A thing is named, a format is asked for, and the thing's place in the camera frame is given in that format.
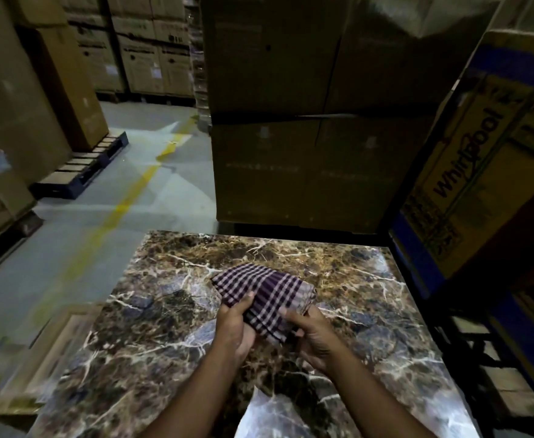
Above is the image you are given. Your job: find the person's left hand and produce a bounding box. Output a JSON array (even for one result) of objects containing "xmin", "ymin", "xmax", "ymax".
[{"xmin": 214, "ymin": 291, "xmax": 258, "ymax": 366}]

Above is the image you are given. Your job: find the person's right hand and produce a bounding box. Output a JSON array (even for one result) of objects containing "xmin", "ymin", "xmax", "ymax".
[{"xmin": 278, "ymin": 305, "xmax": 348, "ymax": 375}]

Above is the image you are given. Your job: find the checked cloth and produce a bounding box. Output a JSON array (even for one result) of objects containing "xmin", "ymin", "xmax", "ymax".
[{"xmin": 210, "ymin": 263, "xmax": 317, "ymax": 345}]

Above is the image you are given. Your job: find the person's left forearm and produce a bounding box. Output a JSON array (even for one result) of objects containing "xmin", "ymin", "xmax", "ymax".
[{"xmin": 139, "ymin": 346, "xmax": 240, "ymax": 438}]

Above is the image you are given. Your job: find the person's right forearm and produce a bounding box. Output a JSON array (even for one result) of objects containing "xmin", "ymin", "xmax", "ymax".
[{"xmin": 326, "ymin": 346, "xmax": 437, "ymax": 438}]

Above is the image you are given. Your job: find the marble pattern table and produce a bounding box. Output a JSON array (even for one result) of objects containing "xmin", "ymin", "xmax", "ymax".
[{"xmin": 27, "ymin": 230, "xmax": 483, "ymax": 438}]

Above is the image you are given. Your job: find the clear plastic tray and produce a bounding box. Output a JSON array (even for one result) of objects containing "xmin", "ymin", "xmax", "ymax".
[{"xmin": 25, "ymin": 314, "xmax": 94, "ymax": 402}]

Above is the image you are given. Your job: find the wooden pallet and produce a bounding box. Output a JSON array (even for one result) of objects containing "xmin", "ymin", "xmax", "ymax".
[{"xmin": 449, "ymin": 314, "xmax": 534, "ymax": 420}]

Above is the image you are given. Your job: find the blue pallet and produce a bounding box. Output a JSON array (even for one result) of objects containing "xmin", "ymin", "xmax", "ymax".
[{"xmin": 29, "ymin": 131, "xmax": 129, "ymax": 200}]

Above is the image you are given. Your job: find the dark floor pallet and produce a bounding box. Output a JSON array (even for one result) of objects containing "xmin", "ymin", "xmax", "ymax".
[{"xmin": 0, "ymin": 212, "xmax": 44, "ymax": 286}]

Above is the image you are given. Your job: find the grey wrapped pallet load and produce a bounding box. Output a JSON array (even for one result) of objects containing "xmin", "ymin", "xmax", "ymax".
[{"xmin": 182, "ymin": 0, "xmax": 213, "ymax": 133}]

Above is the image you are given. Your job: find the beige background cardboard box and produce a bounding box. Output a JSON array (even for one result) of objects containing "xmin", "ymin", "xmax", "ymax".
[
  {"xmin": 111, "ymin": 15, "xmax": 165, "ymax": 96},
  {"xmin": 153, "ymin": 18, "xmax": 195, "ymax": 99},
  {"xmin": 68, "ymin": 24, "xmax": 126, "ymax": 94}
]

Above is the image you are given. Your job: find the brown cardboard box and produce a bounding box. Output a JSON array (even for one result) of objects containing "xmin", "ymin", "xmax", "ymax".
[{"xmin": 16, "ymin": 22, "xmax": 109, "ymax": 153}]

